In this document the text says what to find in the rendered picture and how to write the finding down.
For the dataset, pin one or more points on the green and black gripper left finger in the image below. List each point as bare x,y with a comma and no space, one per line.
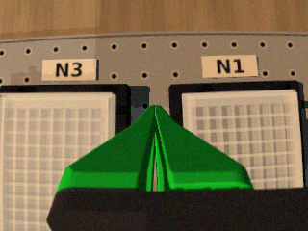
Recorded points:
124,161

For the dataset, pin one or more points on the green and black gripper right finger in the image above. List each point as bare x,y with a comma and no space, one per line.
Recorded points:
185,162

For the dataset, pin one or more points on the black rectangular plate nest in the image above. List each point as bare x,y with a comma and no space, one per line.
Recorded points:
175,97

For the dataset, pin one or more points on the large grey flat base plate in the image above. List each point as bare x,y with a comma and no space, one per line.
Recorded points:
149,62

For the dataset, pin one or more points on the white plate lid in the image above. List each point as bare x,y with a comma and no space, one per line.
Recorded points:
42,133

